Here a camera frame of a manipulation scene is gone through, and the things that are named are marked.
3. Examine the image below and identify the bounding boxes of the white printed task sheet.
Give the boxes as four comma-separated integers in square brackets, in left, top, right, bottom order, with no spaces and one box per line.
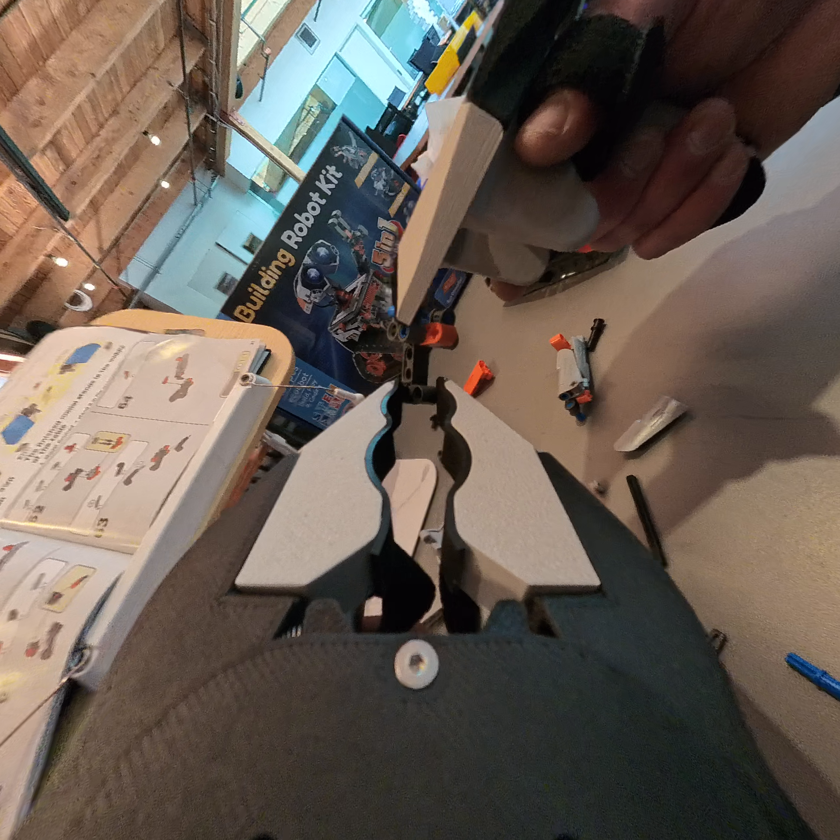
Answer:
[0,326,142,487]

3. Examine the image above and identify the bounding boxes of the person's right hand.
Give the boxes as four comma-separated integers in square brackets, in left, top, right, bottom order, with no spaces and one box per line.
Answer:
[489,0,840,304]

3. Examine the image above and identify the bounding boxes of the blue axle pin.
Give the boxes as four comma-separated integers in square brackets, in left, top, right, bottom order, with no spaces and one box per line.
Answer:
[785,652,840,700]

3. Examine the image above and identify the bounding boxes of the white pointed panel piece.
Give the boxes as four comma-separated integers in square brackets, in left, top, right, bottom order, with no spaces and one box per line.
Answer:
[613,395,689,454]

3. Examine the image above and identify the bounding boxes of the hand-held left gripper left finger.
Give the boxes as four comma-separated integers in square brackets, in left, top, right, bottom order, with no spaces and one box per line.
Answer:
[235,382,399,613]

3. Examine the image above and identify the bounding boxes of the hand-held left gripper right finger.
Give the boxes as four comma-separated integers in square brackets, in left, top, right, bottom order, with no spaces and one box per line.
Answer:
[436,378,601,613]

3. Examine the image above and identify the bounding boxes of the white book stand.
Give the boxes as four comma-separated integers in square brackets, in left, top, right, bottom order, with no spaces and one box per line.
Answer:
[0,308,439,840]

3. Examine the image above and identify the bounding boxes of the open instruction booklet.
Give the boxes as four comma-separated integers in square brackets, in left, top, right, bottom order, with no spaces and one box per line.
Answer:
[0,335,270,821]

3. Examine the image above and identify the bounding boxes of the yellow storage bin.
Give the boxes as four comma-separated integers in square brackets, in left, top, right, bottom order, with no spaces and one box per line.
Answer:
[424,9,484,93]

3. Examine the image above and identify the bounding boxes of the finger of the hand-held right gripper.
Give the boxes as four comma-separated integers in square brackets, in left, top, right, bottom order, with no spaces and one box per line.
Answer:
[395,100,504,327]

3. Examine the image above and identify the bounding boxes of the white plastic bags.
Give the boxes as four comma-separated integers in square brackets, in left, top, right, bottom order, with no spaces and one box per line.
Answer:
[413,98,468,182]

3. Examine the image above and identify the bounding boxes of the blue toy cardboard box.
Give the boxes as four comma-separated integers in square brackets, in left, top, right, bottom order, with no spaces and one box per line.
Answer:
[220,115,475,432]

